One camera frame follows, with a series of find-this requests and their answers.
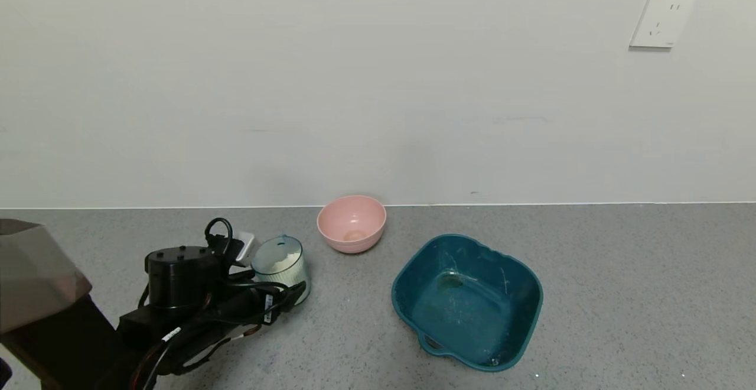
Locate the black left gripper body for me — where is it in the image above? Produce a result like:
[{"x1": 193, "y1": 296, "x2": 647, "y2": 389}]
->
[{"x1": 218, "y1": 285, "x2": 283, "y2": 326}]

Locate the white powder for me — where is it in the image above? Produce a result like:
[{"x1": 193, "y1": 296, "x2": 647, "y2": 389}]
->
[{"x1": 267, "y1": 251, "x2": 305, "y2": 287}]

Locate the ribbed clear green cup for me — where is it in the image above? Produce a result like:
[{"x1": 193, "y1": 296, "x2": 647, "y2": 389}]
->
[{"x1": 250, "y1": 235, "x2": 309, "y2": 307}]

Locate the pink bowl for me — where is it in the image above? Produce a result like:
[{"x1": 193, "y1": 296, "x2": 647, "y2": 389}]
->
[{"x1": 316, "y1": 194, "x2": 388, "y2": 255}]

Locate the teal square plastic basin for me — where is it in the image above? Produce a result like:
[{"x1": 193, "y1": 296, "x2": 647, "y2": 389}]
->
[{"x1": 390, "y1": 234, "x2": 544, "y2": 373}]

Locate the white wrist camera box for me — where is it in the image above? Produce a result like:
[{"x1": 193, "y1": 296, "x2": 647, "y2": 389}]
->
[{"x1": 232, "y1": 231, "x2": 259, "y2": 268}]

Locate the black camera cable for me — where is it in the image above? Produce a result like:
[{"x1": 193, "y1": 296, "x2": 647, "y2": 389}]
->
[{"x1": 204, "y1": 217, "x2": 235, "y2": 256}]

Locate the black arm cable white label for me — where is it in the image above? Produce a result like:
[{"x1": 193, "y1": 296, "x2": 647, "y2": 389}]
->
[{"x1": 131, "y1": 281, "x2": 296, "y2": 390}]

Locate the white wall power outlet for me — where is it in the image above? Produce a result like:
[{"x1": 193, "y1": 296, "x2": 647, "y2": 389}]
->
[{"x1": 629, "y1": 0, "x2": 696, "y2": 49}]

